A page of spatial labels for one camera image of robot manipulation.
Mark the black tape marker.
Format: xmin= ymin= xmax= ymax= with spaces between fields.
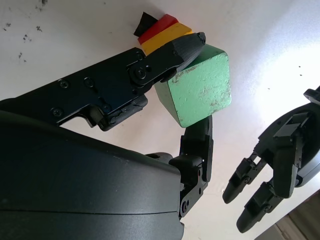
xmin=132 ymin=11 xmax=160 ymax=38

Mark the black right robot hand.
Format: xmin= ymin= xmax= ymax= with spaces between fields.
xmin=0 ymin=31 xmax=215 ymax=240

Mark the yellow wooden block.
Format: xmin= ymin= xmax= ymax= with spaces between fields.
xmin=141 ymin=22 xmax=195 ymax=56

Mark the green wooden block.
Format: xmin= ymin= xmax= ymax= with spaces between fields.
xmin=154 ymin=44 xmax=232 ymax=128

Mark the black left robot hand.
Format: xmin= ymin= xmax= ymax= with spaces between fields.
xmin=222 ymin=84 xmax=320 ymax=233

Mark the red wooden block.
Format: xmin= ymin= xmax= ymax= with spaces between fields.
xmin=137 ymin=14 xmax=180 ymax=45

